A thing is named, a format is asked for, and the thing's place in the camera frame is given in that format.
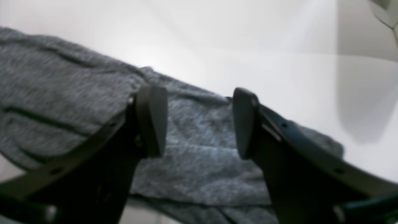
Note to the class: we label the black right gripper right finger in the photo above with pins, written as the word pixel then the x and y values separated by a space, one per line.
pixel 306 184

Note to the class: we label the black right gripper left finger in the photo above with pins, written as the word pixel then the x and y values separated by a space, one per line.
pixel 91 184

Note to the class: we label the grey t-shirt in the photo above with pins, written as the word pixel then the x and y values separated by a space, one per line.
pixel 55 94

